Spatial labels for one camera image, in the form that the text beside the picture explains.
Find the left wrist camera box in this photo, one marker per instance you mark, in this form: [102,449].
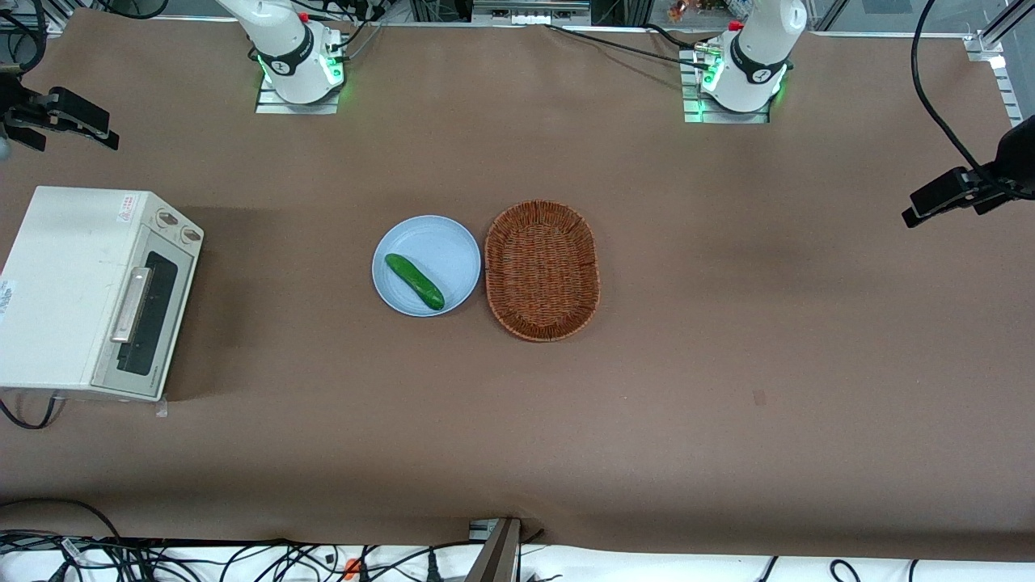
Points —
[990,199]

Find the round beige oven knob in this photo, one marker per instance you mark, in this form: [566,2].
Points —
[191,235]
[167,217]

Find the aluminium frame post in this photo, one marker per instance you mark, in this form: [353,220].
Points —
[497,558]

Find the brown oval wicker basket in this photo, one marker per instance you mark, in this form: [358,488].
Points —
[542,271]

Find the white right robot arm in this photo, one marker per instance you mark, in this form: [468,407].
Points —
[279,40]

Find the light blue round plate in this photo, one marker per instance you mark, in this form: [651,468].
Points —
[441,246]

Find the small clear tape piece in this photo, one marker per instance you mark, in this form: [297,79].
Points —
[161,408]

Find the brown paper table cover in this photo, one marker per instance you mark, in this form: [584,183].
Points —
[728,323]

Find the white toaster oven body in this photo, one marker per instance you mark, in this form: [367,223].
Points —
[57,275]

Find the white oven label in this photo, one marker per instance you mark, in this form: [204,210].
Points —
[6,301]

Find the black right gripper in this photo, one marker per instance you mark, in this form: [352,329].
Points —
[11,103]

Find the green cucumber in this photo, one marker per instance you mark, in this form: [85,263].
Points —
[414,281]

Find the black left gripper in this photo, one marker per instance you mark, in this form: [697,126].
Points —
[1016,159]

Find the aluminium frame rail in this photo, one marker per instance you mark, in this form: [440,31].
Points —
[1003,89]

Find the grey power strip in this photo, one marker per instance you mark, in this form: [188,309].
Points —
[530,14]

